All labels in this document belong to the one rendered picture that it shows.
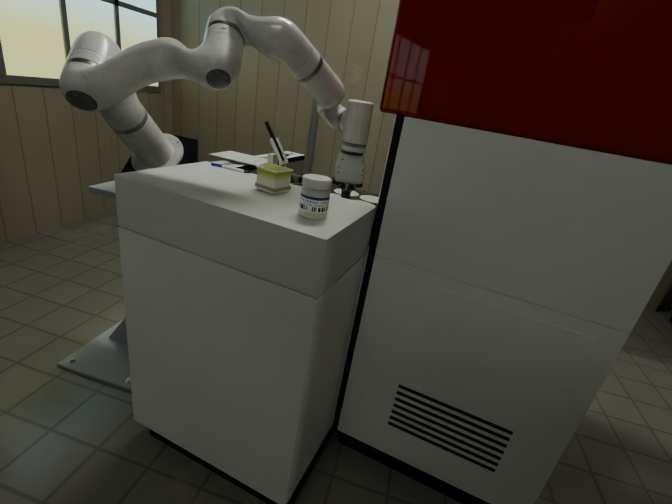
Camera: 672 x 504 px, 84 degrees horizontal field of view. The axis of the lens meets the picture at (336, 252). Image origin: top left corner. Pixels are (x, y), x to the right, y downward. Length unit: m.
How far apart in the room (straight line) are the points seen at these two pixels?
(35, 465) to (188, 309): 0.80
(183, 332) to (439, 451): 0.92
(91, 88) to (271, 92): 2.67
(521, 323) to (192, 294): 0.90
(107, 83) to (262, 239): 0.60
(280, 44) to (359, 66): 2.52
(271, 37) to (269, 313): 0.67
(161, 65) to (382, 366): 1.09
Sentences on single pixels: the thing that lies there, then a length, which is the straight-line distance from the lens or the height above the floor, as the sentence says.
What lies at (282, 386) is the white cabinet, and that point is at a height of 0.53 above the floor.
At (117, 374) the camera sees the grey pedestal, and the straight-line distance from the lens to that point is 1.91.
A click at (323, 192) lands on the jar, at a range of 0.88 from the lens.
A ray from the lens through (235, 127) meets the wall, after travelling 3.95.
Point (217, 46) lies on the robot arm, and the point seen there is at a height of 1.31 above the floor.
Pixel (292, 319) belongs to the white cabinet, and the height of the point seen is 0.74.
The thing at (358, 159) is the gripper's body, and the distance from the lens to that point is 1.28.
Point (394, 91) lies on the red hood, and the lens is 1.07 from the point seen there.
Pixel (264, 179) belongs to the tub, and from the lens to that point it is 1.07.
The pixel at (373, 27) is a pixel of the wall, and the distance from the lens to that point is 3.55.
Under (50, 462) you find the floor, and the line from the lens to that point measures 1.69.
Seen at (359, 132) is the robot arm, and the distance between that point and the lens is 1.25.
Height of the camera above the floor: 1.25
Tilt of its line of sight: 23 degrees down
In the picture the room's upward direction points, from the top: 10 degrees clockwise
